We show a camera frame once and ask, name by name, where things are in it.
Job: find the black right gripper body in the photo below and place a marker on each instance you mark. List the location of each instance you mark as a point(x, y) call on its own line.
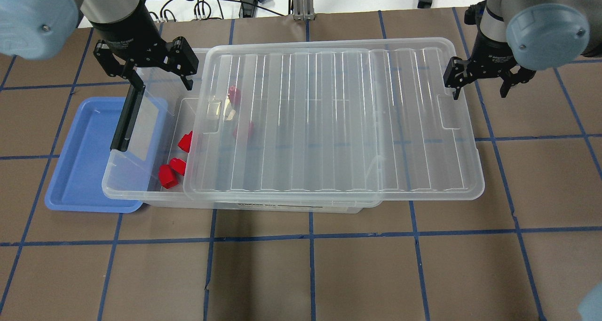
point(491, 52)

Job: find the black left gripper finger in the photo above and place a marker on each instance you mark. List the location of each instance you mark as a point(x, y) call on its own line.
point(127, 71)
point(183, 65)

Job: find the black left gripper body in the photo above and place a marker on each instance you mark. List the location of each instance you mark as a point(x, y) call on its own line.
point(127, 37)

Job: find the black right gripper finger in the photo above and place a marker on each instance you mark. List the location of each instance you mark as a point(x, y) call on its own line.
point(511, 79)
point(457, 75)

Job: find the clear plastic box lid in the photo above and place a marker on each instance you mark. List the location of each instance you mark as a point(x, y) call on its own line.
point(426, 137)

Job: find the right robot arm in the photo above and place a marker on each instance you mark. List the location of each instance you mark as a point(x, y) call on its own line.
point(517, 38)

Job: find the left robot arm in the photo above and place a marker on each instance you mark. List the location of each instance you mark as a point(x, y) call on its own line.
point(38, 29)

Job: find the clear plastic storage box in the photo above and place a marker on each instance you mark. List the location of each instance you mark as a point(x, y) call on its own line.
point(303, 138)

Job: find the blue plastic tray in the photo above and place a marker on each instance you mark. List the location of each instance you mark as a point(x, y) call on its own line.
point(89, 176)

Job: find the aluminium frame post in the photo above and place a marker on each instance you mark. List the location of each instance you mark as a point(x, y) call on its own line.
point(303, 10)

